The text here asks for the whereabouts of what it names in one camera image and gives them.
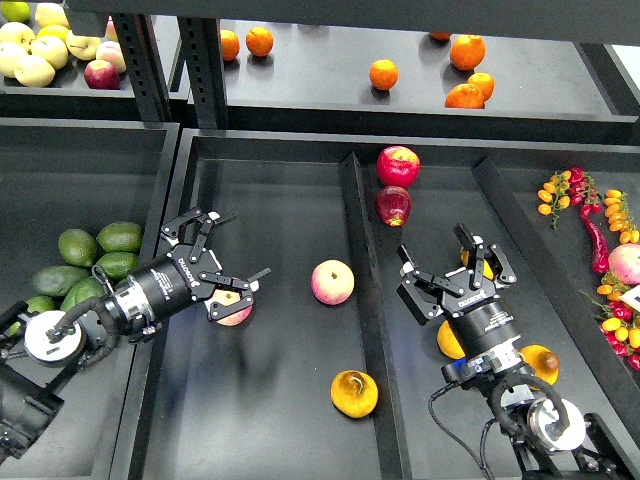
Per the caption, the orange small right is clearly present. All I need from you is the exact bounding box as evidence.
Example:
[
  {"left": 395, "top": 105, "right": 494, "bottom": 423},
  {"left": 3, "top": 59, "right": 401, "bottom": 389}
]
[{"left": 467, "top": 72, "right": 495, "bottom": 101}]

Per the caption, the black shelf post left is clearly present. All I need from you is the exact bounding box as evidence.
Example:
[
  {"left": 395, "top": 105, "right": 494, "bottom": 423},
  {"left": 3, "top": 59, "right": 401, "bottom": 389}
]
[{"left": 111, "top": 13, "right": 172, "bottom": 122}]

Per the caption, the bright red apple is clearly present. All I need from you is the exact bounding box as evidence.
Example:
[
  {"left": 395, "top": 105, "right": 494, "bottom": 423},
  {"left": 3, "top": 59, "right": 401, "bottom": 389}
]
[{"left": 376, "top": 146, "right": 421, "bottom": 188}]

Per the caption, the black shelf post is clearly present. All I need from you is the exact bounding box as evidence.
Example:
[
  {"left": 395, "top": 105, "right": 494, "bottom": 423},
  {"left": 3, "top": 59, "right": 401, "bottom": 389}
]
[
  {"left": 111, "top": 13, "right": 172, "bottom": 122},
  {"left": 177, "top": 17, "right": 229, "bottom": 130}
]

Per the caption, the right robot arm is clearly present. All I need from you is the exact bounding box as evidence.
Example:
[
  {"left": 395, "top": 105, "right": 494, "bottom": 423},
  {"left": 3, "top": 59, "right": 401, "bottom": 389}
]
[{"left": 397, "top": 223, "right": 633, "bottom": 479}]

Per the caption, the yellow pear left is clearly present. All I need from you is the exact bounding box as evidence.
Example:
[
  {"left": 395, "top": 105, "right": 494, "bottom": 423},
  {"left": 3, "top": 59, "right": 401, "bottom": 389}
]
[{"left": 436, "top": 320, "right": 465, "bottom": 360}]

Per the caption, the red chili pepper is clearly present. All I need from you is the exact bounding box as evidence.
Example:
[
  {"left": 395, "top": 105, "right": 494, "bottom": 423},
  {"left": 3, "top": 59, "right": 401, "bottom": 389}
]
[{"left": 580, "top": 204, "right": 609, "bottom": 274}]

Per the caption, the white label card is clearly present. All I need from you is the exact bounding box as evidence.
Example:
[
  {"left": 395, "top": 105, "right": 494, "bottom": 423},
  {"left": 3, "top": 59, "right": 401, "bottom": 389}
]
[{"left": 620, "top": 285, "right": 640, "bottom": 312}]

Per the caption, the large orange right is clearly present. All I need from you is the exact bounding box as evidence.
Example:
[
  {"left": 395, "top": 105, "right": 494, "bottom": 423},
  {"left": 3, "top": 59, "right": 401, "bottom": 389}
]
[{"left": 449, "top": 34, "right": 486, "bottom": 71}]

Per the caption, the green avocado top right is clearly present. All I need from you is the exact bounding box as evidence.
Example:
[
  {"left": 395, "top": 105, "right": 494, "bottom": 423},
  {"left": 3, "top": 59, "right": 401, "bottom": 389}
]
[{"left": 97, "top": 221, "right": 143, "bottom": 253}]

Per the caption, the black shelf post right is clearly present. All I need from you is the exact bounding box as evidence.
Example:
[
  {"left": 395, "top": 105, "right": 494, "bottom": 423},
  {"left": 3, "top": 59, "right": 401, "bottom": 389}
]
[{"left": 177, "top": 17, "right": 229, "bottom": 130}]

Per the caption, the pink apple centre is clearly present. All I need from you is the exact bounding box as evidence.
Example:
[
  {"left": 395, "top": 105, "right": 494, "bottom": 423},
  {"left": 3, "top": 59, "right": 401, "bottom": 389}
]
[{"left": 311, "top": 259, "right": 355, "bottom": 306}]

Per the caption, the yellow pear stem up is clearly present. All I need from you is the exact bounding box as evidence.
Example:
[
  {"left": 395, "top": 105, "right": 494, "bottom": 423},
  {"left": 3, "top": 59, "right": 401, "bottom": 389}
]
[{"left": 330, "top": 370, "right": 379, "bottom": 419}]

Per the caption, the black left tray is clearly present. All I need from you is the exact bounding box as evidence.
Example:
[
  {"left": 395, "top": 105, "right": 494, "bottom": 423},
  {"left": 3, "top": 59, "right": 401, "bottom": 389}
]
[{"left": 1, "top": 118, "right": 179, "bottom": 479}]

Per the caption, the dark red apple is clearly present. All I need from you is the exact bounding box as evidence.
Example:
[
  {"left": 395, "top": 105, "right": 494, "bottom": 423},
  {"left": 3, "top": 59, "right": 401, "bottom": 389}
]
[{"left": 374, "top": 186, "right": 412, "bottom": 227}]

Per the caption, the yellow pear lower right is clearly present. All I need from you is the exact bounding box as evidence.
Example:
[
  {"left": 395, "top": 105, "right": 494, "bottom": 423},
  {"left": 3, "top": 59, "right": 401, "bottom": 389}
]
[{"left": 520, "top": 344, "right": 560, "bottom": 385}]

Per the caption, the pale peach on shelf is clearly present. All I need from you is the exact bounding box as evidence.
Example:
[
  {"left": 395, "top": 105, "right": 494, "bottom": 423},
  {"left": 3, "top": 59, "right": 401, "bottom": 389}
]
[{"left": 96, "top": 41, "right": 126, "bottom": 74}]

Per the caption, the bright green avocado far left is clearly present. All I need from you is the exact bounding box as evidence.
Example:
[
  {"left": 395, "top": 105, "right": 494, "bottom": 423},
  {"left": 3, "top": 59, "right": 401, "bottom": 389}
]
[{"left": 8, "top": 295, "right": 56, "bottom": 336}]

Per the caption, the pink peach right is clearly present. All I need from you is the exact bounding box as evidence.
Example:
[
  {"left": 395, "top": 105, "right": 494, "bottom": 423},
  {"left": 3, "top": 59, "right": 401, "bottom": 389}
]
[{"left": 608, "top": 243, "right": 640, "bottom": 285}]

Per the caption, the pink apple left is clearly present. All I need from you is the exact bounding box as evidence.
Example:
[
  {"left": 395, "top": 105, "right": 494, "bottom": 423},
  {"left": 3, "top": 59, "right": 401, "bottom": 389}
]
[{"left": 209, "top": 289, "right": 253, "bottom": 326}]

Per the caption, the green avocado centre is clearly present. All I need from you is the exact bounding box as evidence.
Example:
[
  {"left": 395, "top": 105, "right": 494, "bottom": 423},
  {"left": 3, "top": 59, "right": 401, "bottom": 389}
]
[{"left": 60, "top": 276, "right": 105, "bottom": 312}]

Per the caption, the green avocado second row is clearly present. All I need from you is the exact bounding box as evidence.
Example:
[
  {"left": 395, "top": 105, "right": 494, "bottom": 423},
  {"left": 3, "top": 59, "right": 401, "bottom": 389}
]
[{"left": 96, "top": 252, "right": 138, "bottom": 280}]

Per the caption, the black centre tray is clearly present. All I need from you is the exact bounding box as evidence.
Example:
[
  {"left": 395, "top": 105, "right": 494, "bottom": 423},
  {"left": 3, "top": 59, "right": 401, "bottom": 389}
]
[{"left": 122, "top": 130, "right": 639, "bottom": 479}]

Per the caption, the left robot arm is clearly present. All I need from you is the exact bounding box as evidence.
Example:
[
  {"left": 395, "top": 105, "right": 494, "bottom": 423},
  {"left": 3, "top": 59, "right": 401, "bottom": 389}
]
[{"left": 1, "top": 207, "right": 270, "bottom": 459}]

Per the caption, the red apple on shelf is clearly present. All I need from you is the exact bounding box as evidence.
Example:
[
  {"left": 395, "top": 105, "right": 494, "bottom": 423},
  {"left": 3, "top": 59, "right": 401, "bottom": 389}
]
[{"left": 84, "top": 59, "right": 120, "bottom": 90}]

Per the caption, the orange tomato bunch right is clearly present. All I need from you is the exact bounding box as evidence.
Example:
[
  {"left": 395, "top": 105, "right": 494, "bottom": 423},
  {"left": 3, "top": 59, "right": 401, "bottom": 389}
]
[{"left": 604, "top": 189, "right": 639, "bottom": 245}]

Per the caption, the orange far left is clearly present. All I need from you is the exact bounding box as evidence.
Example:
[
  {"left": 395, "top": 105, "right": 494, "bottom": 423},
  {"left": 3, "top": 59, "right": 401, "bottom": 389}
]
[{"left": 219, "top": 29, "right": 240, "bottom": 62}]

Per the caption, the mixed cherry tomatoes lower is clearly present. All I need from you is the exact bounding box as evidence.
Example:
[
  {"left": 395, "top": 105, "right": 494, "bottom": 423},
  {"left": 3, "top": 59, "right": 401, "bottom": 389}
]
[{"left": 581, "top": 271, "right": 639, "bottom": 372}]

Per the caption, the green avocado top left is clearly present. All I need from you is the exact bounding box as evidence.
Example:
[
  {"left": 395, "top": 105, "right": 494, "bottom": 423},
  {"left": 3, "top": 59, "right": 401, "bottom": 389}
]
[{"left": 58, "top": 229, "right": 98, "bottom": 268}]

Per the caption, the red cherry tomato bunch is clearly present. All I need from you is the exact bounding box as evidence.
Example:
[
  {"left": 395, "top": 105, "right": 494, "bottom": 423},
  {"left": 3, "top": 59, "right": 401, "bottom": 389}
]
[{"left": 569, "top": 167, "right": 602, "bottom": 217}]

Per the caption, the black tray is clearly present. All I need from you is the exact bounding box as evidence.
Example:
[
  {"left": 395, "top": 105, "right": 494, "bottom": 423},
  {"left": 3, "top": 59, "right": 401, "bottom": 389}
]
[
  {"left": 122, "top": 130, "right": 639, "bottom": 479},
  {"left": 1, "top": 118, "right": 179, "bottom": 479}
]

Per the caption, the pink apple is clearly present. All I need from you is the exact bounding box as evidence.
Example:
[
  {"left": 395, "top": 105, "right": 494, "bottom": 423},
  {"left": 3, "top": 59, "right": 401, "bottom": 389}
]
[
  {"left": 209, "top": 289, "right": 253, "bottom": 326},
  {"left": 311, "top": 259, "right": 355, "bottom": 306}
]

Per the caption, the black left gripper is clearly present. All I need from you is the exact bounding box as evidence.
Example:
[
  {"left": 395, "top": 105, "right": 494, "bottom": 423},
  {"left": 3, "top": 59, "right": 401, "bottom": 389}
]
[{"left": 127, "top": 207, "right": 271, "bottom": 321}]

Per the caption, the orange front right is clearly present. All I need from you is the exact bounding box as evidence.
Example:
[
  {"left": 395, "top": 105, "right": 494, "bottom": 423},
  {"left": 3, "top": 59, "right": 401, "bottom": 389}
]
[{"left": 445, "top": 83, "right": 485, "bottom": 109}]

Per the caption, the dark avocado left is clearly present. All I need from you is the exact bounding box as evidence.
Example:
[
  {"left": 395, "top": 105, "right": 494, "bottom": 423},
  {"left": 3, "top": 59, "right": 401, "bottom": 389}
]
[{"left": 31, "top": 265, "right": 89, "bottom": 298}]

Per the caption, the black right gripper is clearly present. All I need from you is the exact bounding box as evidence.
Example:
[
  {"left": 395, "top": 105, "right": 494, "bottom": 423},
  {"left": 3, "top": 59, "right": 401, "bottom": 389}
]
[{"left": 396, "top": 223, "right": 519, "bottom": 359}]

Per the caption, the orange cherry tomato bunch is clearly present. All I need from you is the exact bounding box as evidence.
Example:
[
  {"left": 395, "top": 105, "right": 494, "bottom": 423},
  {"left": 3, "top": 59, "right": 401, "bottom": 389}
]
[{"left": 537, "top": 170, "right": 571, "bottom": 230}]

